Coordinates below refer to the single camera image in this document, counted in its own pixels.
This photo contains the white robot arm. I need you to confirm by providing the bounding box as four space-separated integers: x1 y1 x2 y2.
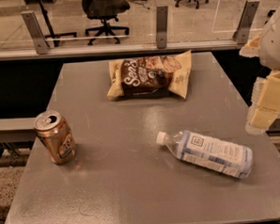
240 6 280 136

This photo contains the blue label plastic bottle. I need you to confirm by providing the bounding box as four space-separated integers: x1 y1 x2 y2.
156 130 254 179

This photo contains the brown yellow chip bag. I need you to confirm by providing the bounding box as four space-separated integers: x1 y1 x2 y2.
107 50 192 100

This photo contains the black office chair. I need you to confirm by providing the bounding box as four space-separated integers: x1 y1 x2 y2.
82 0 130 45

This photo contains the gold soda can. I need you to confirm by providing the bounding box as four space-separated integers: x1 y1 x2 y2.
34 110 76 165

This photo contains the black stand with base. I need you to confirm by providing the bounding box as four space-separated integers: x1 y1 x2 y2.
38 0 78 47

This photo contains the metal railing ledge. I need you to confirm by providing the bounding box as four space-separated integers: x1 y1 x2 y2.
0 40 242 61

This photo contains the right metal glass bracket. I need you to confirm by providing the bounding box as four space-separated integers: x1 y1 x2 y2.
233 0 259 44

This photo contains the metal glass bracket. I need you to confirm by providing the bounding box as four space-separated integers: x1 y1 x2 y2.
21 10 49 55
233 0 259 44
156 5 168 49

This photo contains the middle metal glass bracket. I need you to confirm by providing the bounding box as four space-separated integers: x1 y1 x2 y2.
156 5 168 49

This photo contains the left metal glass bracket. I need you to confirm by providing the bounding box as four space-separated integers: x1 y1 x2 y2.
21 10 49 55

